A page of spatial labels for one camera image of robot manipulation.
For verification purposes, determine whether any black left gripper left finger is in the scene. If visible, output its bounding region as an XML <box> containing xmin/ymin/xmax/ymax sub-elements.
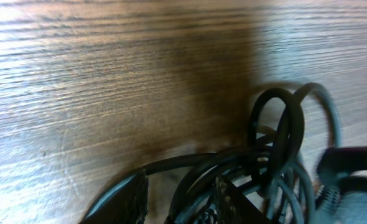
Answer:
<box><xmin>80</xmin><ymin>173</ymin><xmax>149</xmax><ymax>224</ymax></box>

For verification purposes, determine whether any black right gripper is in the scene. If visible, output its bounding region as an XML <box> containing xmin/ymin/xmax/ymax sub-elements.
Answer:
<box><xmin>314</xmin><ymin>146</ymin><xmax>367</xmax><ymax>223</ymax></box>

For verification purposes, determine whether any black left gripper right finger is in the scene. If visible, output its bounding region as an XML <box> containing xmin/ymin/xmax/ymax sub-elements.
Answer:
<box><xmin>198</xmin><ymin>176</ymin><xmax>271</xmax><ymax>224</ymax></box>

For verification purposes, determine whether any black USB cable bundle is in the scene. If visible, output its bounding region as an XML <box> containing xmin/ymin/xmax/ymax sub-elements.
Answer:
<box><xmin>83</xmin><ymin>82</ymin><xmax>343</xmax><ymax>224</ymax></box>

